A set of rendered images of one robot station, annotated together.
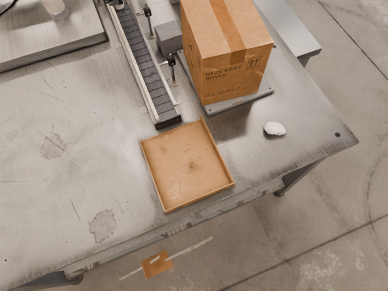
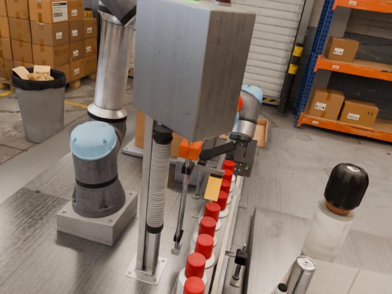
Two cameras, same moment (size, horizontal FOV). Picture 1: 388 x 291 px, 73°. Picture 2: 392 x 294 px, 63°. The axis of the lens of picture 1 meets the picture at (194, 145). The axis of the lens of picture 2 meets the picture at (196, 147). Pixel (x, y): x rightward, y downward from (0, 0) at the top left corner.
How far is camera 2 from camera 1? 1.98 m
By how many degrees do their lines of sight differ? 85
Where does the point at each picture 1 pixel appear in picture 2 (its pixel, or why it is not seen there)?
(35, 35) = (355, 251)
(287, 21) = (66, 137)
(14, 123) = (374, 202)
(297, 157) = not seen: hidden behind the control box
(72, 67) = (307, 213)
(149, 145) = (259, 143)
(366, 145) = not seen: hidden behind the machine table
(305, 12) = not seen: outside the picture
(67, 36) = (305, 224)
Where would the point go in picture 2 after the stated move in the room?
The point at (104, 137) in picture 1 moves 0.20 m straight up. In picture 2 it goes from (290, 160) to (302, 121)
